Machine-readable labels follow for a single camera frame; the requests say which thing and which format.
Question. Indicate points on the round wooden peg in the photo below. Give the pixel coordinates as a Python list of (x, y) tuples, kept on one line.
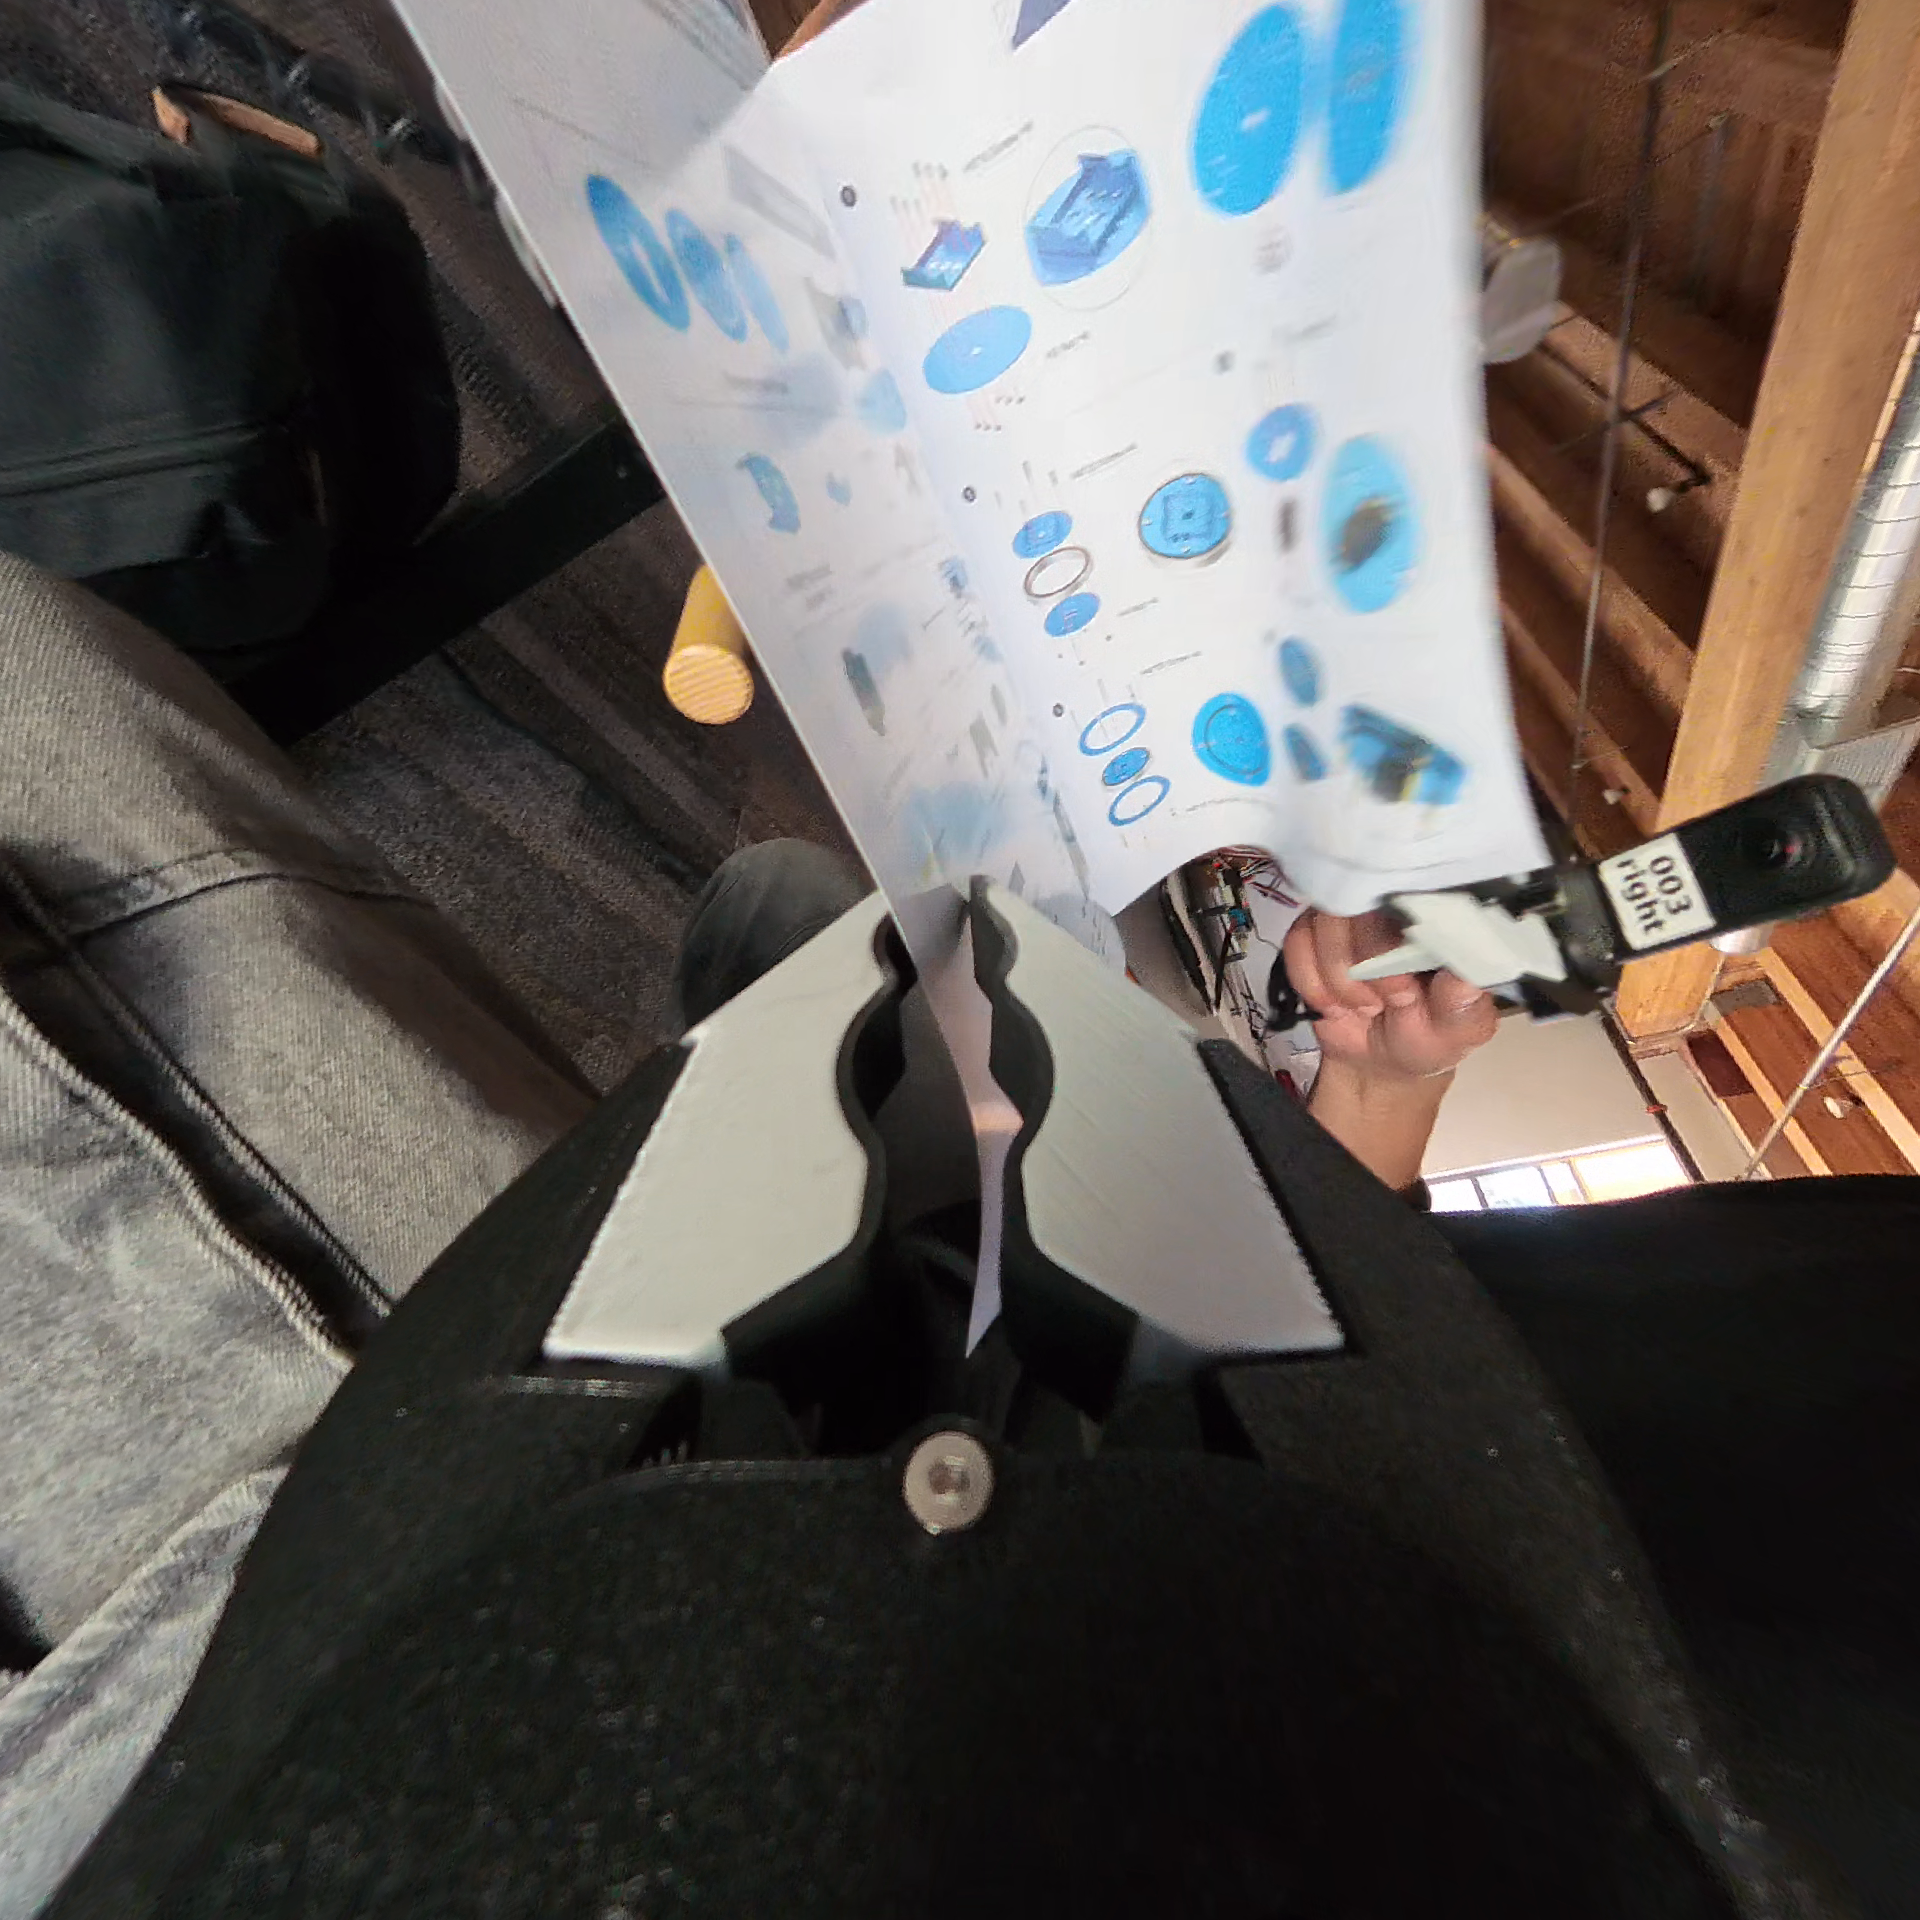
[(703, 676)]

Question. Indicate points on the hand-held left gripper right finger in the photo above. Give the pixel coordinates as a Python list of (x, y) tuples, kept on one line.
[(1173, 1200)]

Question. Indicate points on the silver ceiling duct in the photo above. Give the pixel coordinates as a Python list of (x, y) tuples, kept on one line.
[(1860, 598)]

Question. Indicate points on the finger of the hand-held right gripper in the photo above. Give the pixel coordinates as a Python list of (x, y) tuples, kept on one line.
[(1468, 913), (1427, 961)]

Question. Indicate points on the person's right hand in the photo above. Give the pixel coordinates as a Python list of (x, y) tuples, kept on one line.
[(1396, 1034)]

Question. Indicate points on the printed instruction manual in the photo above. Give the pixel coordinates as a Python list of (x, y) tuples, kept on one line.
[(1125, 375)]

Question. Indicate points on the black backpack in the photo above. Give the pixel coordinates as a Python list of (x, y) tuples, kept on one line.
[(180, 375)]

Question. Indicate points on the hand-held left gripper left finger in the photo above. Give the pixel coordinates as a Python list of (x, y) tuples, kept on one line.
[(703, 1200)]

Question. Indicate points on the grey shoe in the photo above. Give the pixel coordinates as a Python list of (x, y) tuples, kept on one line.
[(767, 913)]

